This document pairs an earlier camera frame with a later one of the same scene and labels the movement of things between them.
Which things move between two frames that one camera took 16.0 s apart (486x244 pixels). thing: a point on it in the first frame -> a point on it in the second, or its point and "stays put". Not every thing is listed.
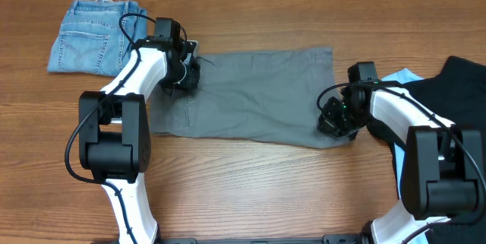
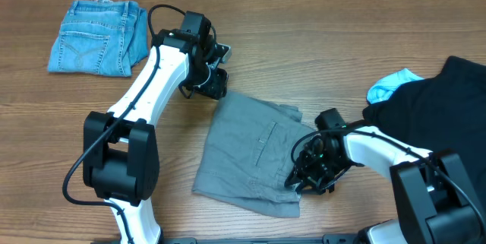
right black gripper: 330,125 -> 303,174
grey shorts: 264,94 -> 247,160
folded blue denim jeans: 90,41 stays put
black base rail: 335,239 stays put
